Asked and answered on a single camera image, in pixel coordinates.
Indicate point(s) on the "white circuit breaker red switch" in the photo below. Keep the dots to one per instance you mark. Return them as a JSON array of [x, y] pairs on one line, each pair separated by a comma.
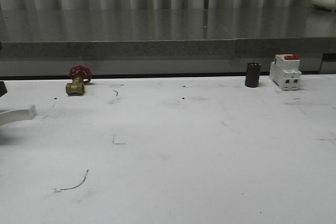
[[284, 71]]

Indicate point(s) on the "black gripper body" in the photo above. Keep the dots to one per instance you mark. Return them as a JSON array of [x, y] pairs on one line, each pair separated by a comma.
[[3, 88]]

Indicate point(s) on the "dark brown cylindrical coupling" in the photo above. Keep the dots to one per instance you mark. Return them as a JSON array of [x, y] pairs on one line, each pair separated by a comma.
[[252, 75]]

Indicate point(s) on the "white half-ring pipe clamp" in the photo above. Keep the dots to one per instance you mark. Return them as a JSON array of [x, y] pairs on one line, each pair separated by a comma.
[[17, 115]]

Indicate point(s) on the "brass valve red handwheel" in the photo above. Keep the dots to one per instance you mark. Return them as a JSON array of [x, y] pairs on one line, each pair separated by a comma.
[[80, 76]]

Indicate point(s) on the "grey stone countertop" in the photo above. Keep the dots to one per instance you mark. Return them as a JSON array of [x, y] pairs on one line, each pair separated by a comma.
[[163, 42]]

